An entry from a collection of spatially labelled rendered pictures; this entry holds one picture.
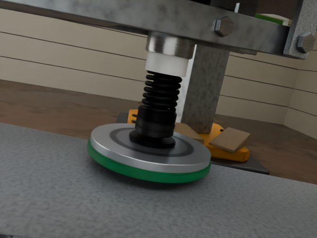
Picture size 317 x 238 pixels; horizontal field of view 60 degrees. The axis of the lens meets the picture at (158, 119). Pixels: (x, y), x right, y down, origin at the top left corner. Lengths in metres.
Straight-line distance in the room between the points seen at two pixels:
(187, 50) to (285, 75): 7.48
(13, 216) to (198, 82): 0.90
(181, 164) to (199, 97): 0.75
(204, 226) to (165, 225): 0.05
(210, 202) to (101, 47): 6.17
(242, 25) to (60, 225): 0.38
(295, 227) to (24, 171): 0.39
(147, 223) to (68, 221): 0.09
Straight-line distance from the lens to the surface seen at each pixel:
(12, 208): 0.36
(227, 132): 1.17
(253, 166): 1.09
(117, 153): 0.40
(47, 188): 0.40
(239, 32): 0.47
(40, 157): 0.49
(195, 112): 1.15
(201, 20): 0.43
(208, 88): 1.16
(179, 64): 0.44
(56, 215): 0.34
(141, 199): 0.39
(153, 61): 0.44
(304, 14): 0.53
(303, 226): 0.46
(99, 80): 6.54
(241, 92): 7.34
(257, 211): 0.45
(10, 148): 0.52
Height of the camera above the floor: 1.05
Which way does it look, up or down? 12 degrees down
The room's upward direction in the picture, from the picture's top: 11 degrees clockwise
